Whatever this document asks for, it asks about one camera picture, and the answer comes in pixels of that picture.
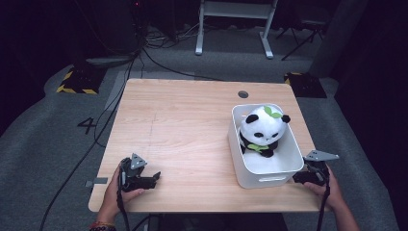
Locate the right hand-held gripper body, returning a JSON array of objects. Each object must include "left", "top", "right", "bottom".
[{"left": 303, "top": 149, "right": 340, "bottom": 187}]

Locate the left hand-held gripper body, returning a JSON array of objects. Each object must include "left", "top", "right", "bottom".
[{"left": 118, "top": 153, "right": 148, "bottom": 193}]

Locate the white plastic storage bin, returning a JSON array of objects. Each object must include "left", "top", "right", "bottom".
[{"left": 227, "top": 103, "right": 305, "bottom": 190}]

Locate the panda plush toy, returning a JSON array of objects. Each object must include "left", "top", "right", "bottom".
[{"left": 239, "top": 105, "right": 292, "bottom": 159}]

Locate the person's right hand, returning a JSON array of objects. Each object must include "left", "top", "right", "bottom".
[{"left": 303, "top": 167, "right": 345, "bottom": 210}]

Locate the person's left hand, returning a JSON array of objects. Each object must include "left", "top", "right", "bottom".
[{"left": 101, "top": 162, "right": 145, "bottom": 218}]

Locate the grey tape strip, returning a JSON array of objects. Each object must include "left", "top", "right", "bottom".
[{"left": 85, "top": 176, "right": 109, "bottom": 189}]

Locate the person's dark clothing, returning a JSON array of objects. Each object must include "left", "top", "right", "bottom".
[{"left": 159, "top": 213, "right": 291, "bottom": 231}]

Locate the grey flat stand base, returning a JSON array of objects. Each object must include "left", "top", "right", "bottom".
[{"left": 85, "top": 56, "right": 137, "bottom": 68}]

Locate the grey upright panel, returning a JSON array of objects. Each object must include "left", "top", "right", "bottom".
[{"left": 309, "top": 0, "right": 370, "bottom": 78}]

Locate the black tripod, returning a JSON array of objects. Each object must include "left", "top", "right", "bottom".
[{"left": 275, "top": 18, "right": 325, "bottom": 62}]

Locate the left hand-held gripper cable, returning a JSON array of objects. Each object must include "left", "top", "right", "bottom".
[{"left": 116, "top": 167, "right": 131, "bottom": 231}]

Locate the hand-held gripper cable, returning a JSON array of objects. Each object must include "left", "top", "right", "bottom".
[
  {"left": 116, "top": 167, "right": 131, "bottom": 231},
  {"left": 316, "top": 165, "right": 331, "bottom": 231}
]

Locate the right hand-held gripper cable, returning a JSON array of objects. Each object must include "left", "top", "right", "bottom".
[{"left": 316, "top": 165, "right": 331, "bottom": 231}]

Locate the long black floor cable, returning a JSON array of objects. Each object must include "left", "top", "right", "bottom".
[{"left": 38, "top": 57, "right": 137, "bottom": 231}]

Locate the colourful beaded bracelet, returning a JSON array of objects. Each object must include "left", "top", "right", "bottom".
[{"left": 89, "top": 220, "right": 117, "bottom": 231}]

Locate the black yellow striped base plate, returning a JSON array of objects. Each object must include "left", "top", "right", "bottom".
[
  {"left": 283, "top": 71, "right": 328, "bottom": 99},
  {"left": 56, "top": 65, "right": 109, "bottom": 95}
]

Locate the tangle of floor cables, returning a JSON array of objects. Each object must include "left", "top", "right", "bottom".
[{"left": 142, "top": 22, "right": 201, "bottom": 50}]

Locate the white metal stand frame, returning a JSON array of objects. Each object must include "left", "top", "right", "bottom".
[{"left": 194, "top": 0, "right": 279, "bottom": 60}]

